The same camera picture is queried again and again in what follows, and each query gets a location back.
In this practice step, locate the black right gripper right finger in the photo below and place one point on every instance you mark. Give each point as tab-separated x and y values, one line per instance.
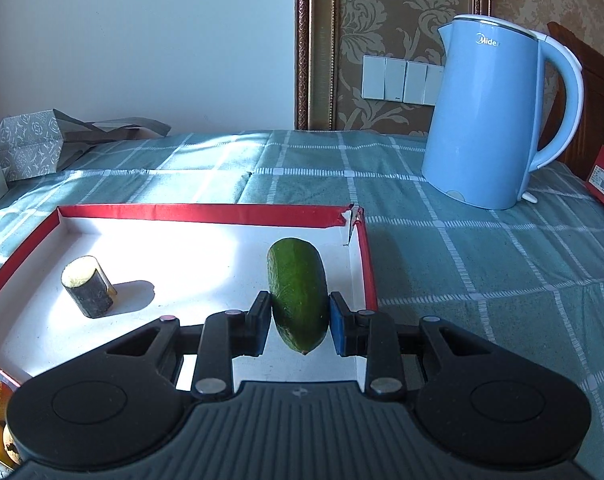
370	335

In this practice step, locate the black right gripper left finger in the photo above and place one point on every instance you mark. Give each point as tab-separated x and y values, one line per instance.
222	338

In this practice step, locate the green cucumber half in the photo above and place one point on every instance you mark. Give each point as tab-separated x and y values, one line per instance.
299	293

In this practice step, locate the dark eggplant chunk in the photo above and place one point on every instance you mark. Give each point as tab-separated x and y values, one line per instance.
88	285

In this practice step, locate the red shallow cardboard box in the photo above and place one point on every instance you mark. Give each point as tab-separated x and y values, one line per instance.
185	260

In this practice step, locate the teal plaid tablecloth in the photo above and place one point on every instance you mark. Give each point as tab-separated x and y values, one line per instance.
530	278

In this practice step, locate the light blue electric kettle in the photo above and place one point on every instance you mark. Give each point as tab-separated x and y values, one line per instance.
482	146

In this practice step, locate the small tan round fruit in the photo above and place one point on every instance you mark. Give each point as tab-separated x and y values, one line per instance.
10	446

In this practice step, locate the grey patterned gift bag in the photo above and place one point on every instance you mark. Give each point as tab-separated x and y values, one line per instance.
40	143

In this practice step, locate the dark wooden chair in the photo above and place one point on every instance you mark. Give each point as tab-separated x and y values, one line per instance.
588	140

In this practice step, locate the white wall switch panel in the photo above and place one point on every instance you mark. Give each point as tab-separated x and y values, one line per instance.
400	81

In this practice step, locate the gold ornate wall frame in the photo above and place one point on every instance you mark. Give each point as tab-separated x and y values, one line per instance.
333	37

